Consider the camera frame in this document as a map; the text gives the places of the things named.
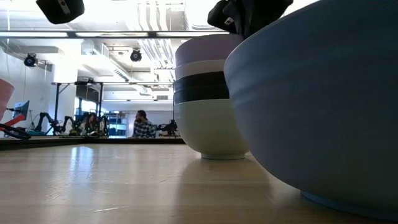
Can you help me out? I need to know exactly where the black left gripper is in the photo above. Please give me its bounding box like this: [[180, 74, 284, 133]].
[[35, 0, 85, 25]]

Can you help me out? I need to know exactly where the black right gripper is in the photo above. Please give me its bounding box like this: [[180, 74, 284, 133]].
[[207, 0, 295, 40]]

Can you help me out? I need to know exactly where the white bowl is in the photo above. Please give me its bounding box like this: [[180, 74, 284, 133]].
[[174, 58, 226, 80]]

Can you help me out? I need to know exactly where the black bowl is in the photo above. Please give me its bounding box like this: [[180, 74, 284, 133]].
[[173, 92, 231, 106], [173, 83, 229, 97], [174, 71, 227, 90]]

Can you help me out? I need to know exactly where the pink bowl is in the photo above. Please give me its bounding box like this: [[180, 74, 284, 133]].
[[0, 77, 16, 122]]

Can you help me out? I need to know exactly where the blue bowl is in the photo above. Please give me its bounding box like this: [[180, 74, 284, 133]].
[[223, 0, 398, 222]]

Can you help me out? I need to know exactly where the overhead light bar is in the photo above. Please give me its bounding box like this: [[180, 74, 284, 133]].
[[0, 30, 231, 39]]

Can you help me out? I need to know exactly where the black ceiling spotlight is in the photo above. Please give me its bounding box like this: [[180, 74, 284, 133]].
[[129, 49, 143, 62], [24, 53, 38, 68]]

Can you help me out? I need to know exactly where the grey computer monitor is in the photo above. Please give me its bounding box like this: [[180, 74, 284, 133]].
[[12, 100, 30, 121]]

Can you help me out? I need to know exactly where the red bar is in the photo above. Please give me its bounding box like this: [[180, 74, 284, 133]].
[[0, 113, 26, 129]]

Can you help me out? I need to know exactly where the person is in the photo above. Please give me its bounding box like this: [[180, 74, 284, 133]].
[[132, 110, 157, 139], [80, 112, 100, 137]]

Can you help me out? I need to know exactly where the mint green bowl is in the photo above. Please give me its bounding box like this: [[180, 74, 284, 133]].
[[173, 98, 250, 161]]

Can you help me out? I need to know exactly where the blue shelf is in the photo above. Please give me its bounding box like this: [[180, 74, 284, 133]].
[[107, 112, 129, 137]]

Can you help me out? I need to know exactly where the white ceiling duct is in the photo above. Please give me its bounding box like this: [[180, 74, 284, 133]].
[[138, 0, 187, 72]]

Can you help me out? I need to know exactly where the black metal stand frame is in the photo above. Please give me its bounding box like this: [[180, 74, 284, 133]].
[[50, 81, 105, 137]]

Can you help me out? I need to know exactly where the black cable loop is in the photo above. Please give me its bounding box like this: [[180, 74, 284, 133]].
[[0, 123, 32, 140]]

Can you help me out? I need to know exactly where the black aluminium frame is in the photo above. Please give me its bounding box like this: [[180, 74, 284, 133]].
[[0, 136, 187, 151]]

